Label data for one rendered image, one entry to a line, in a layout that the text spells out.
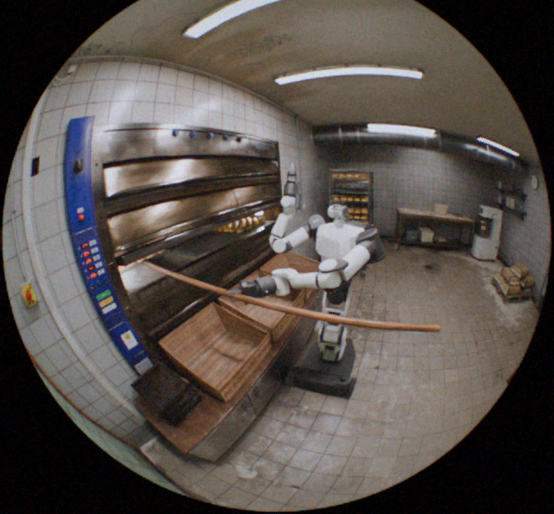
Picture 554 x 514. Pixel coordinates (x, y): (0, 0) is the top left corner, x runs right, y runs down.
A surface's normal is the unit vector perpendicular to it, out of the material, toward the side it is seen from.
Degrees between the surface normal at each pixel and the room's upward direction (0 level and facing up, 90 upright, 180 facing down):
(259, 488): 0
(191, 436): 0
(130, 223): 70
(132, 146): 90
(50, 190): 90
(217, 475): 0
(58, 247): 90
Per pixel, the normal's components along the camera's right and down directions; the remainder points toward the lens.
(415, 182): -0.47, 0.28
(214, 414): -0.07, -0.96
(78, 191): 0.88, 0.08
